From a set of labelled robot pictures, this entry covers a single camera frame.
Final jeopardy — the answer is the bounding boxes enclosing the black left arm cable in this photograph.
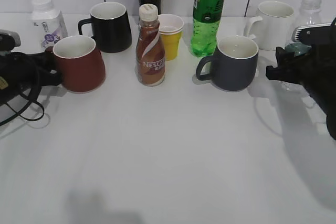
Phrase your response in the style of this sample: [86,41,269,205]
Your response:
[0,58,45,126]

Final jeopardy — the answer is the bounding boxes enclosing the white paper cup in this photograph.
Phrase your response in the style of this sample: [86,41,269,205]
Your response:
[158,14,184,35]

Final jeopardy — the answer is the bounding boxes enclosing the dark grey ceramic mug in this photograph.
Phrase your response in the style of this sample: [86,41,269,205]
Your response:
[195,35,259,91]

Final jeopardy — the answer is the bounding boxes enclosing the clear water bottle green label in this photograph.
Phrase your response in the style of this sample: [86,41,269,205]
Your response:
[285,0,322,57]

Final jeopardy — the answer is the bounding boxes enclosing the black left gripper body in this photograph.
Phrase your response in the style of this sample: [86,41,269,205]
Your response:
[1,52,41,105]

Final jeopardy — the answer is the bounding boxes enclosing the white yogurt drink carton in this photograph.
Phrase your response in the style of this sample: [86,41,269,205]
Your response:
[31,0,68,51]

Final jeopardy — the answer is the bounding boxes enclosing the green soda bottle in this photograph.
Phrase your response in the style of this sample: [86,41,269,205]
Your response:
[191,0,224,57]

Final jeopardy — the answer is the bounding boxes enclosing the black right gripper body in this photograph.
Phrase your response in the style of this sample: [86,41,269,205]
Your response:
[301,16,336,120]

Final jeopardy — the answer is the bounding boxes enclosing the dark red ceramic mug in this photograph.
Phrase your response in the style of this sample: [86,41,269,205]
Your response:
[53,35,106,93]

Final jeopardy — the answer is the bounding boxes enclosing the brown Nescafe coffee bottle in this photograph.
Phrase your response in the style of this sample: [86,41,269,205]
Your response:
[136,4,165,87]

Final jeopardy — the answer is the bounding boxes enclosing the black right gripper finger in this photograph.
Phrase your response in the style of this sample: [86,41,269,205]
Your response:
[291,23,332,45]
[266,46,315,85]

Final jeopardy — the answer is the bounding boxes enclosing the black ceramic mug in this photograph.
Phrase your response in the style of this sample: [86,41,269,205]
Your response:
[78,2,132,53]

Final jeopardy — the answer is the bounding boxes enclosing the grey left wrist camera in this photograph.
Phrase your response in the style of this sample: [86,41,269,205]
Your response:
[0,29,21,51]

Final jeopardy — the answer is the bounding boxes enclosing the yellow paper cup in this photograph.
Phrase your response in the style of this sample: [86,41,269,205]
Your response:
[160,32,182,61]

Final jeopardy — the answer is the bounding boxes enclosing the white ceramic mug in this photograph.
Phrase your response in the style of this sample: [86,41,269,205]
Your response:
[244,1,295,51]

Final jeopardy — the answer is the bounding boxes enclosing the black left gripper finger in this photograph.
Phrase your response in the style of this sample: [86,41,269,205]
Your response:
[31,47,62,87]

